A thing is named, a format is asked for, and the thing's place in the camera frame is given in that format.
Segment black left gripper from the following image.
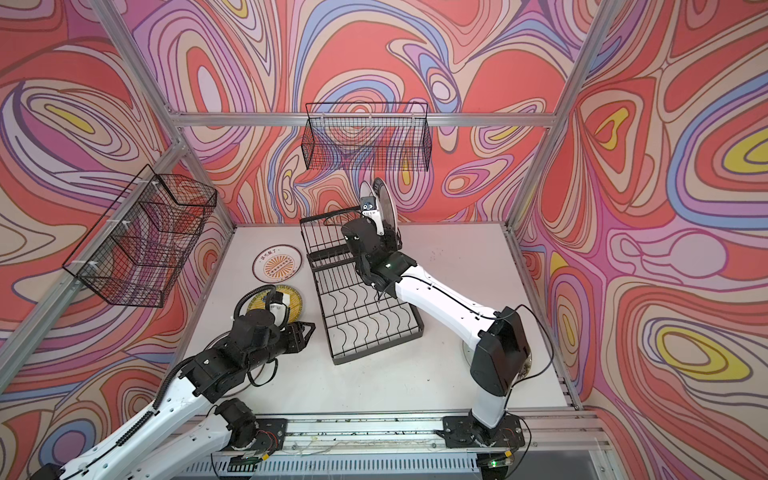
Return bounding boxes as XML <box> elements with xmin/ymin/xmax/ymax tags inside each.
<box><xmin>242</xmin><ymin>321</ymin><xmax>318</xmax><ymax>375</ymax></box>

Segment black metal dish rack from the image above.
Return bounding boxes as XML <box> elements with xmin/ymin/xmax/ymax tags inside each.
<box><xmin>299</xmin><ymin>208</ymin><xmax>424</xmax><ymax>365</ymax></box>

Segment green rimmed white plate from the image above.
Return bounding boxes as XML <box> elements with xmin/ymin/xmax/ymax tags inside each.
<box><xmin>373</xmin><ymin>178</ymin><xmax>398</xmax><ymax>239</ymax></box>

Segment pale green flower plate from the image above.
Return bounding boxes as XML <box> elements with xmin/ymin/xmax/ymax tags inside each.
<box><xmin>461</xmin><ymin>342</ymin><xmax>474</xmax><ymax>368</ymax></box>

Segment white plate with clover emblem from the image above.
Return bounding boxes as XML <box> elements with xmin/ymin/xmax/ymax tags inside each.
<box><xmin>360</xmin><ymin>181</ymin><xmax>378</xmax><ymax>211</ymax></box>

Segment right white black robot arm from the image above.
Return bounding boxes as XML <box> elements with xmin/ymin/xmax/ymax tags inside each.
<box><xmin>341</xmin><ymin>217</ymin><xmax>531</xmax><ymax>447</ymax></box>

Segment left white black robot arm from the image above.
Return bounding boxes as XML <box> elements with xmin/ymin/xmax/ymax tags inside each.
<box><xmin>32</xmin><ymin>309</ymin><xmax>315</xmax><ymax>479</ymax></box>

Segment yellow green woven bamboo tray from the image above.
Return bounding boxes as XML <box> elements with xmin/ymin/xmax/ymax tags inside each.
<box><xmin>241</xmin><ymin>284</ymin><xmax>303</xmax><ymax>327</ymax></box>

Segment small orange sunburst plate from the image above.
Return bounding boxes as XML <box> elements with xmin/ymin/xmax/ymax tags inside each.
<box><xmin>252</xmin><ymin>244</ymin><xmax>303</xmax><ymax>284</ymax></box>

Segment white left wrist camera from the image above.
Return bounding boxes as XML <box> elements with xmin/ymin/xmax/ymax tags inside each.
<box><xmin>265</xmin><ymin>292</ymin><xmax>290</xmax><ymax>327</ymax></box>

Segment black wire basket back wall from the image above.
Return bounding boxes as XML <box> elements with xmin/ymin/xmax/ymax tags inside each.
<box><xmin>301</xmin><ymin>101</ymin><xmax>432</xmax><ymax>172</ymax></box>

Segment black wire basket wall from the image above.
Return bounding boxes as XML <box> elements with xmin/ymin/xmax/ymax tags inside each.
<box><xmin>301</xmin><ymin>101</ymin><xmax>432</xmax><ymax>172</ymax></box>
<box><xmin>62</xmin><ymin>166</ymin><xmax>218</xmax><ymax>308</ymax></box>

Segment black wire basket left wall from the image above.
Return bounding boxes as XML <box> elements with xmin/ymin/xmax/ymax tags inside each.
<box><xmin>62</xmin><ymin>166</ymin><xmax>218</xmax><ymax>308</ymax></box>

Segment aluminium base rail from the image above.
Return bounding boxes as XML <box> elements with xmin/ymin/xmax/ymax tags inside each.
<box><xmin>179</xmin><ymin>410</ymin><xmax>627</xmax><ymax>479</ymax></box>

